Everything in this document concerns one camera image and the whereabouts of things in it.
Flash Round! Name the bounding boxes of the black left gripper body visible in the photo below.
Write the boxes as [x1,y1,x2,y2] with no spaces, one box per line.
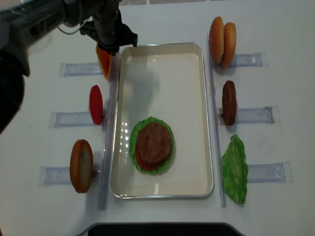
[80,0,138,56]

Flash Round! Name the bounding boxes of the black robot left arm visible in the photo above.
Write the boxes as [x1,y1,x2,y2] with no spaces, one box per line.
[0,0,138,130]

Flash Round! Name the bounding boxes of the clear pusher track cheese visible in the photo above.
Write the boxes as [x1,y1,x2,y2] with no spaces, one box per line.
[59,62,103,77]

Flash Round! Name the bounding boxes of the red tomato slice standing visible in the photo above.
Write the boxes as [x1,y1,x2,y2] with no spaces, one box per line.
[89,85,104,125]

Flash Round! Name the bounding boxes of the clear pusher track tomato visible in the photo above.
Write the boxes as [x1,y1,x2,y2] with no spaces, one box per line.
[48,112,96,128]

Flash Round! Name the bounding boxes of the green lettuce on tray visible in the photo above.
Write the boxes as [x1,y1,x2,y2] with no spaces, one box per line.
[129,117,175,175]

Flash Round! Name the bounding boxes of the meat patty on tray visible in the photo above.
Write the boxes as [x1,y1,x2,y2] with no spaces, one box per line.
[135,122,171,168]

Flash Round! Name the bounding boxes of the standing meat patty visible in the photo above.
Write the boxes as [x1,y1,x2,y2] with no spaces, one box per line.
[222,80,237,126]

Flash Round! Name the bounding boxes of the tomato slice on tray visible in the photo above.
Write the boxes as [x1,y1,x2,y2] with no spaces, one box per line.
[135,152,161,171]

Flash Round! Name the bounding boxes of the standing green lettuce leaf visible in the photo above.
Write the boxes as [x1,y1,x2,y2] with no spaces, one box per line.
[221,134,249,204]

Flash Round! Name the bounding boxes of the clear pusher track lettuce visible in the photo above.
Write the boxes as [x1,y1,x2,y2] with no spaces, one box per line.
[248,161,292,183]

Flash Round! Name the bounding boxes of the metal tray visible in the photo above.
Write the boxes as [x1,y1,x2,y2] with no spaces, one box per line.
[110,42,213,199]

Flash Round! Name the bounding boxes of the bun bottom right rack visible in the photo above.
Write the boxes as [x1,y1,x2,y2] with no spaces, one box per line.
[220,22,237,68]

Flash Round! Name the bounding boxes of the bun half left rack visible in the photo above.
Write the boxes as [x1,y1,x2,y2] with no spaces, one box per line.
[69,139,93,193]

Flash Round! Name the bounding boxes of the clear pusher track buns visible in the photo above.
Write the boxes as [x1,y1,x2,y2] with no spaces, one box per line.
[210,51,268,69]

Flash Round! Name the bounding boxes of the clear pusher track bun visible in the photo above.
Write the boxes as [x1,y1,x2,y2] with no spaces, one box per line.
[38,166,101,186]

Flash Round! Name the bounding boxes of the clear pusher track patty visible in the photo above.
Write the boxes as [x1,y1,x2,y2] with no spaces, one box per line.
[218,105,280,125]

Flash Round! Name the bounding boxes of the black device bottom edge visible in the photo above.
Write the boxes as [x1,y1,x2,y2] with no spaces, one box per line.
[88,223,240,236]

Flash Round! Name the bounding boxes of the clear right rail strip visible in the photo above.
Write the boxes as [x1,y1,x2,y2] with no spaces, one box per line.
[206,33,227,208]

